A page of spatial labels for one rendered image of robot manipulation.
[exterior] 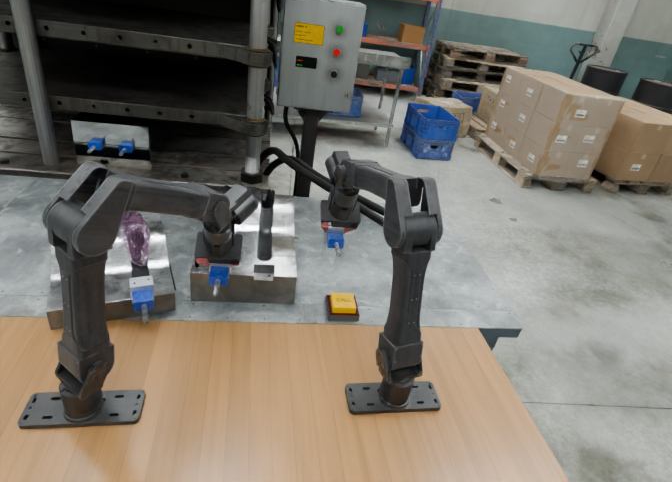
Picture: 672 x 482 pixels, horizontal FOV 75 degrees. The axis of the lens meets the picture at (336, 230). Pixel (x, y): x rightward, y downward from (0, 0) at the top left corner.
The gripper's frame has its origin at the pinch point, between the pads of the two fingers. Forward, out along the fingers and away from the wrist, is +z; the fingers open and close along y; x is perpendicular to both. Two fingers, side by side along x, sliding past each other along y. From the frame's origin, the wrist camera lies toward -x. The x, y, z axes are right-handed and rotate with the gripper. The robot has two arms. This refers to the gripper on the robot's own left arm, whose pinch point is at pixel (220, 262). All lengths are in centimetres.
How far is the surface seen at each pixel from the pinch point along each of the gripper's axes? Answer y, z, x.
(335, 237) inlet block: -29.1, 0.4, -9.4
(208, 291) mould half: 2.6, 5.9, 5.3
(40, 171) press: 71, 46, -54
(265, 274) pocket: -11.2, 5.2, 0.3
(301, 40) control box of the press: -20, 5, -95
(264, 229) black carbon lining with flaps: -10.4, 12.2, -17.1
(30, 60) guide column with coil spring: 70, 15, -77
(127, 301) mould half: 19.7, 1.5, 10.4
